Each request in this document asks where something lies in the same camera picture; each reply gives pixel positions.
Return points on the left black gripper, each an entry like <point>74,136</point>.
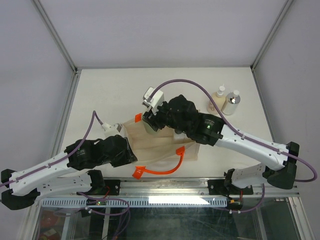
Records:
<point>128,157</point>

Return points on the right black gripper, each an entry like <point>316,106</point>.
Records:
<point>153,120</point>

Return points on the white bottle black cap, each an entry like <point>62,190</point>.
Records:
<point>179,137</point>

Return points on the beige canvas tote bag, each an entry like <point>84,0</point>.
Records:
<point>152,148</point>

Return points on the cream pump lotion bottle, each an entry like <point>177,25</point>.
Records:
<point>219,98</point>

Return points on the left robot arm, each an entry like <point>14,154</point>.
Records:
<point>71,171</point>

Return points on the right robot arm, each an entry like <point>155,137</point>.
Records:
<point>181,115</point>

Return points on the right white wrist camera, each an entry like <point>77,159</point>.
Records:
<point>153,99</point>

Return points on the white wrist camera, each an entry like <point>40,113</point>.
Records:
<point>112,130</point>
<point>153,99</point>

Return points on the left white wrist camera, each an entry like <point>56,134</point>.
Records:
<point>112,130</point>

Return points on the aluminium mounting rail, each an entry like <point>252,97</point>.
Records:
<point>130,187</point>

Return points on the left aluminium frame post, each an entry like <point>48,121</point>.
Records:
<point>72,84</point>

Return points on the aluminium frame post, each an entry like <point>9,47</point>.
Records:
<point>284,11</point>
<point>72,84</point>

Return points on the white slotted cable duct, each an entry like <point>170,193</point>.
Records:
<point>136,202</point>

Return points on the right aluminium frame post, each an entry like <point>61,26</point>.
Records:
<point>284,11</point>

